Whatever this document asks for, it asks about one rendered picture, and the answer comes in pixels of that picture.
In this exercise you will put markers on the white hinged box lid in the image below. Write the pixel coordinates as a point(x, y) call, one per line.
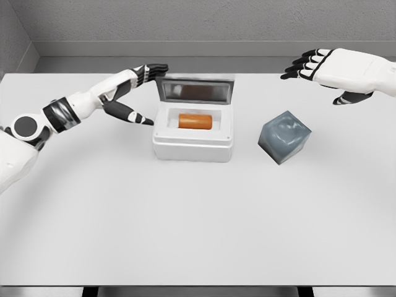
point(195, 89)

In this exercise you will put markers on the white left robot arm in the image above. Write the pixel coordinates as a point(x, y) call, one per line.
point(26, 127)

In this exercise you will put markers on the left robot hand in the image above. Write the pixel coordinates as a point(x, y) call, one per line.
point(114, 83)

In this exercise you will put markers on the orange cylinder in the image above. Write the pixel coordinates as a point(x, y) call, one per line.
point(195, 121)

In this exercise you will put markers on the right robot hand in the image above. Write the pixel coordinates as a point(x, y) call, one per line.
point(346, 69)

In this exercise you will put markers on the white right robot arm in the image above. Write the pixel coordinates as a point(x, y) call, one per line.
point(392, 77)

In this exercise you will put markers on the white box base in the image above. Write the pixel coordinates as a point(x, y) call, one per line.
point(191, 145)

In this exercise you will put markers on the grey translucent cube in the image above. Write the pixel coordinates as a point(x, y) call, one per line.
point(283, 137)

